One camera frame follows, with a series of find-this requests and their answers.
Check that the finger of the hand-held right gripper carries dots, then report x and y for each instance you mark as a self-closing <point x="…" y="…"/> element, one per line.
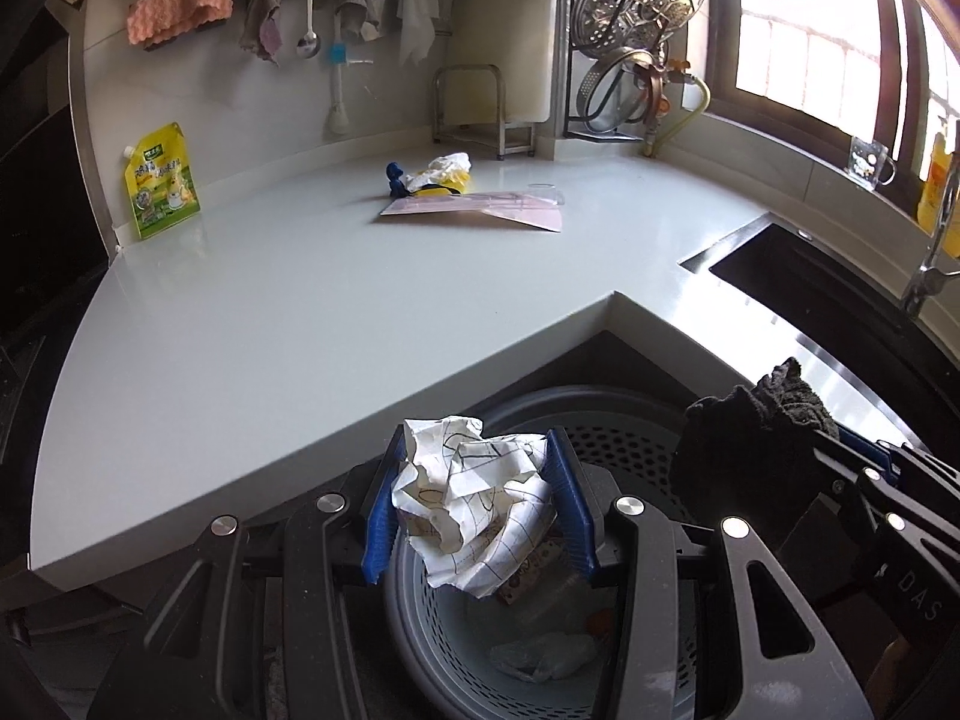
<point x="866" y="441"/>
<point x="847" y="510"/>

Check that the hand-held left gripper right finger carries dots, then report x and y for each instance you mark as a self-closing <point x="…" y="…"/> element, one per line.
<point x="574" y="510"/>

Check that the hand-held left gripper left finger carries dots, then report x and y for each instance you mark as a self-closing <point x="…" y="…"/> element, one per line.
<point x="379" y="532"/>

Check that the brown snack box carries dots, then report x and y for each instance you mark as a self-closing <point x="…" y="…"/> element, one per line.
<point x="529" y="570"/>

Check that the grey perforated trash bin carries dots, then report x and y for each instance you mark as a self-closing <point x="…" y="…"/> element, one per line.
<point x="637" y="442"/>

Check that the checked white paper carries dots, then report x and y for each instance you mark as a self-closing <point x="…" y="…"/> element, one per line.
<point x="465" y="495"/>

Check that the black cloth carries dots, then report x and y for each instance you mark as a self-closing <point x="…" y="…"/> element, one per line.
<point x="750" y="435"/>

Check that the clear plastic bag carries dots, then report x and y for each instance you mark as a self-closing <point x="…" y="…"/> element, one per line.
<point x="547" y="656"/>

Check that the metal faucet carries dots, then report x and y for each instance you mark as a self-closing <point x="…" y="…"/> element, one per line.
<point x="919" y="292"/>

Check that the black kitchen sink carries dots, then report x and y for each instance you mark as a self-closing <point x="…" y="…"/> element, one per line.
<point x="810" y="277"/>

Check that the yellow bottle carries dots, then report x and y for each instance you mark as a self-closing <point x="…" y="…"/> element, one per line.
<point x="937" y="187"/>

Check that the pink cardboard sheet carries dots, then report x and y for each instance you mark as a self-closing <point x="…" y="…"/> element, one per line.
<point x="480" y="208"/>

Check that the white yellow crumpled wrapper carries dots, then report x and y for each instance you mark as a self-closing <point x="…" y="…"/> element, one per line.
<point x="450" y="169"/>

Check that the metal cutting board stand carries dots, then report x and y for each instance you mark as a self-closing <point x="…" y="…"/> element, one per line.
<point x="517" y="142"/>

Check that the wooden framed window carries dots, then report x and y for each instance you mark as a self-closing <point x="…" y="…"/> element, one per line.
<point x="795" y="45"/>

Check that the yellow green spout pouch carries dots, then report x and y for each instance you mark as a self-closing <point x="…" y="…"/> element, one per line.
<point x="161" y="187"/>

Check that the black range hood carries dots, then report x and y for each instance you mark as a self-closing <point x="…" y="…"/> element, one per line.
<point x="45" y="202"/>

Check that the white brush with blue head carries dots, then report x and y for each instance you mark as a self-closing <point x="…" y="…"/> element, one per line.
<point x="337" y="56"/>

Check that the metal ladle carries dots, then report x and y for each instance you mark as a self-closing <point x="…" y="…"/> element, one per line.
<point x="305" y="47"/>

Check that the metal steamer basket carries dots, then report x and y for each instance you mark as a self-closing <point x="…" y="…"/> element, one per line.
<point x="645" y="0"/>

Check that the white cutting board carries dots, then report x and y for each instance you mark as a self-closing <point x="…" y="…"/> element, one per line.
<point x="502" y="15"/>

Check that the white hanging cloth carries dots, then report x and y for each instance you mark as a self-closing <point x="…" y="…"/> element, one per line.
<point x="416" y="22"/>

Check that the grey purple rag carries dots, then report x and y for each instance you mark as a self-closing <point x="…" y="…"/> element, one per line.
<point x="262" y="26"/>

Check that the grey white rag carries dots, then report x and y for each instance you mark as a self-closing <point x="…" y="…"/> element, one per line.
<point x="358" y="4"/>

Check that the pink sponge cloth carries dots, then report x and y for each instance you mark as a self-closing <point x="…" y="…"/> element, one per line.
<point x="176" y="11"/>

